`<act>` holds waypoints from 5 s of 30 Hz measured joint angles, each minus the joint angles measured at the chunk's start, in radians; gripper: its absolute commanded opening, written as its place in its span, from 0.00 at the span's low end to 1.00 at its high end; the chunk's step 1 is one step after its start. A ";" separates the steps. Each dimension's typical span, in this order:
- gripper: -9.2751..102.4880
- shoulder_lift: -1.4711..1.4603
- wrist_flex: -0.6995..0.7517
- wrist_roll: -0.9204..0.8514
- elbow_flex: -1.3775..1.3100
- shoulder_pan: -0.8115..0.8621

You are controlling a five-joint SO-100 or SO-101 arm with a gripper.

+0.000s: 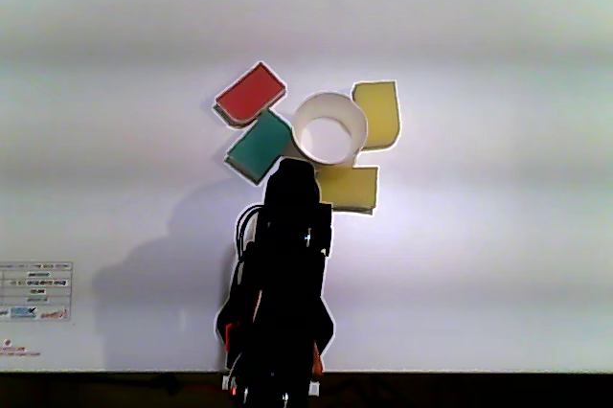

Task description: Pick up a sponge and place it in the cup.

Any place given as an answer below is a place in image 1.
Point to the yellow sponge with rounded corner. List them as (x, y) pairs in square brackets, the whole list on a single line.
[(379, 113)]

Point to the yellow rectangular sponge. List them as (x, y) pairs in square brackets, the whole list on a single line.
[(349, 188)]

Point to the green sponge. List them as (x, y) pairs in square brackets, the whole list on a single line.
[(261, 145)]

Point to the white paper cup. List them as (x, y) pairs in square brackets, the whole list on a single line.
[(352, 113)]

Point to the red sponge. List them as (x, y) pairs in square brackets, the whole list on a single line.
[(250, 94)]

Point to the printed label sticker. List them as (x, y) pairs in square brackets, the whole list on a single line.
[(36, 290)]

